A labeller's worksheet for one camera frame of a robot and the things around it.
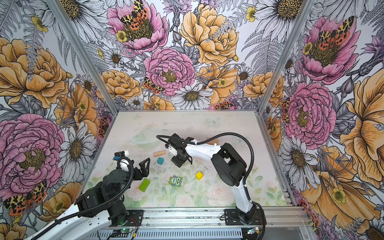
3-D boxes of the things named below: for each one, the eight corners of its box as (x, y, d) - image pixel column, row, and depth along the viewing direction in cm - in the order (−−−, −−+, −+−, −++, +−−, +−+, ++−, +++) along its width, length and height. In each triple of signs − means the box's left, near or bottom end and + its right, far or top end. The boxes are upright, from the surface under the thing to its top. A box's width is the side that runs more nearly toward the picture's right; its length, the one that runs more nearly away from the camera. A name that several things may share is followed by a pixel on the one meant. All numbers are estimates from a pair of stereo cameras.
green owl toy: (168, 185, 87) (167, 183, 85) (170, 176, 90) (170, 174, 88) (180, 187, 86) (180, 186, 84) (182, 178, 89) (182, 176, 88)
